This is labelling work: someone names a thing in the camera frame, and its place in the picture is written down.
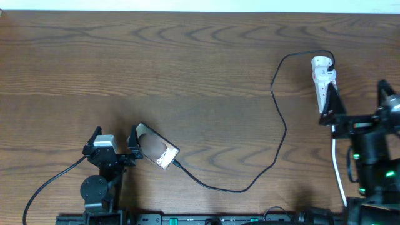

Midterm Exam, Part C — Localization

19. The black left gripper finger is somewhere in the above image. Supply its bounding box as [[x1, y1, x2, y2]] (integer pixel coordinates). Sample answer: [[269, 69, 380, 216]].
[[127, 126, 143, 159], [84, 126, 102, 149]]

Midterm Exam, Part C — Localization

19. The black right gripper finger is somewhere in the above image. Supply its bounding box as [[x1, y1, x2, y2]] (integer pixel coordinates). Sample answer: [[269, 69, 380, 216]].
[[377, 79, 396, 106], [319, 83, 347, 126]]

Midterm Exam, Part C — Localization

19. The black charger cable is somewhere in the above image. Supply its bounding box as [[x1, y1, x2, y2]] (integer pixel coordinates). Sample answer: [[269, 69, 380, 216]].
[[172, 49, 336, 194]]

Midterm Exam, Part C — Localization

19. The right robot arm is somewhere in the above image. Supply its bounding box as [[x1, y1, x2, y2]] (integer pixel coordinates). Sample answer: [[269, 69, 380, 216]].
[[319, 80, 399, 224]]

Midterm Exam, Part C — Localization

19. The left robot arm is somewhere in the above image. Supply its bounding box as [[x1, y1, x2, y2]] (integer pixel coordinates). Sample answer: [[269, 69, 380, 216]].
[[80, 126, 143, 224]]

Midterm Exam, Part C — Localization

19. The white charger plug adapter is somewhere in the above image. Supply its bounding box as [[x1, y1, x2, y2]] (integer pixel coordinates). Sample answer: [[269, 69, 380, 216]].
[[311, 56, 336, 83]]

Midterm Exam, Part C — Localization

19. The white power strip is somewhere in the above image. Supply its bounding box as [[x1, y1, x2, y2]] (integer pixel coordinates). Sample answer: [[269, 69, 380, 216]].
[[314, 80, 337, 113]]

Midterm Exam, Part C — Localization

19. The black left camera cable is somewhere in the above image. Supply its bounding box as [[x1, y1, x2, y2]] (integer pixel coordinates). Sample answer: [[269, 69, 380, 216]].
[[22, 155, 88, 225]]

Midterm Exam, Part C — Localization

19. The white power strip cord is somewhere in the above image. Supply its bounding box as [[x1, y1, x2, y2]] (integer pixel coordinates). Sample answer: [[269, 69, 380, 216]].
[[330, 124, 348, 208]]

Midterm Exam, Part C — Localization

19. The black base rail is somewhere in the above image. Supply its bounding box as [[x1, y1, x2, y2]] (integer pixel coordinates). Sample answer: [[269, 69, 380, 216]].
[[56, 213, 344, 225]]

